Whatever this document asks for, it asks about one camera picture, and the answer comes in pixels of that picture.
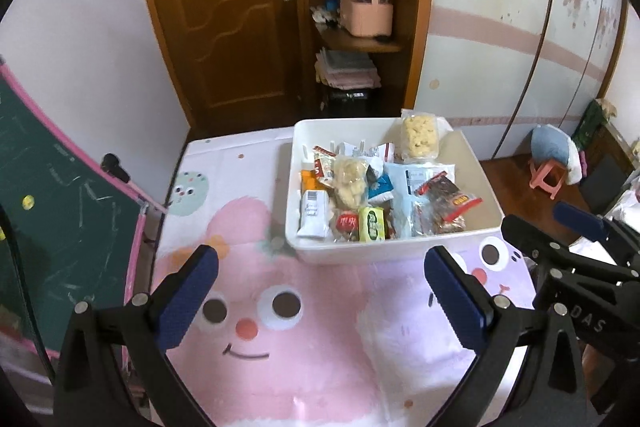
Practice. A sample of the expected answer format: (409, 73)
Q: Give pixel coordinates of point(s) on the brown orange snack packet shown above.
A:
(307, 179)

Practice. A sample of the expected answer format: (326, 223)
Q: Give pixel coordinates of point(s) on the cartoon printed tablecloth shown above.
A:
(300, 357)

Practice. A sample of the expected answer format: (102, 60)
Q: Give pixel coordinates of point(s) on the wooden corner shelf unit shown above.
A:
(415, 7)

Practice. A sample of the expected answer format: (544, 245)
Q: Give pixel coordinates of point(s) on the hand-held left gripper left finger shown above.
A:
(190, 302)

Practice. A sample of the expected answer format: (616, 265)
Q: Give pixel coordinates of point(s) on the green chalkboard with pink frame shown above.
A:
(60, 207)

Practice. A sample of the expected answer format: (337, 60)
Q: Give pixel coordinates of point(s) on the small toy cluster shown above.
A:
(325, 12)

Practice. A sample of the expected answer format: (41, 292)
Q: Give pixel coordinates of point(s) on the small green snack packet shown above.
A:
(372, 223)

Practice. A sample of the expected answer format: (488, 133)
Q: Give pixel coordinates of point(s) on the red dates packet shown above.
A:
(447, 202)

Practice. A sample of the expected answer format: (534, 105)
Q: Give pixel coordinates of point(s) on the white plastic bin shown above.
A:
(380, 252)

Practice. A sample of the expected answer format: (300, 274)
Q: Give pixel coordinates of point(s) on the pink plastic stool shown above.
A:
(545, 177)

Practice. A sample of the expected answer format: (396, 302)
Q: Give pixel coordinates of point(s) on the folded towels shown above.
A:
(345, 69)

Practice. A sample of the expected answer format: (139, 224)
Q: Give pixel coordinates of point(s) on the blue plush cushion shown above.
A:
(547, 142)

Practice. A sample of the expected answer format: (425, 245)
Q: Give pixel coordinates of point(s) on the green bag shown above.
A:
(592, 124)

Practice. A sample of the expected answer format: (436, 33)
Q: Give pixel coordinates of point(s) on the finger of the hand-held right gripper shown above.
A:
(580, 217)
(525, 237)

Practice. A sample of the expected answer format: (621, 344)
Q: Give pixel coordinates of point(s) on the dark wooden cabinet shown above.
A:
(600, 179)

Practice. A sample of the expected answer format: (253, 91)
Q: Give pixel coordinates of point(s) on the pink basket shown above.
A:
(365, 17)

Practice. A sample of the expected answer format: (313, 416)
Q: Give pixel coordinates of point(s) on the black clip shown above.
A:
(114, 166)

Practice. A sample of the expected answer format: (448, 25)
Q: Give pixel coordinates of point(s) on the clear printed biscuit packet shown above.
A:
(402, 219)

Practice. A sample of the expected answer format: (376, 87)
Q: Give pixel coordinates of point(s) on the brown wooden door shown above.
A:
(225, 32)

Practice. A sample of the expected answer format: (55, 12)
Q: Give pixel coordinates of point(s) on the yellow puffs bag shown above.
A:
(420, 137)

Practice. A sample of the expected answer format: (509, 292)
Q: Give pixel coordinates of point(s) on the black device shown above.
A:
(350, 96)

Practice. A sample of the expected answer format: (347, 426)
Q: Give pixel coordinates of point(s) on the white silver snack packet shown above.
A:
(385, 152)

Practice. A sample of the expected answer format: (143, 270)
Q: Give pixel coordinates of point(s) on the pale floral wardrobe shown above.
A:
(475, 67)

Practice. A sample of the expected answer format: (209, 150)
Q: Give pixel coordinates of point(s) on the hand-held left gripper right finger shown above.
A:
(455, 302)

